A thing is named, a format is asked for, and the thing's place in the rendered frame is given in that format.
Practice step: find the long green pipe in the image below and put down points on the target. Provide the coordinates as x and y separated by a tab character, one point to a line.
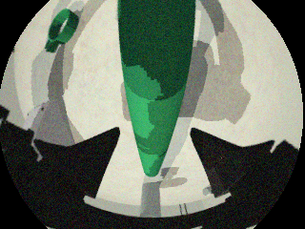
156	39

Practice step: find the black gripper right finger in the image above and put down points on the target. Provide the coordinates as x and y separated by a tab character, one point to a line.
225	162

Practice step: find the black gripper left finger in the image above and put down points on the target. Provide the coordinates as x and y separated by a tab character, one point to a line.
84	163

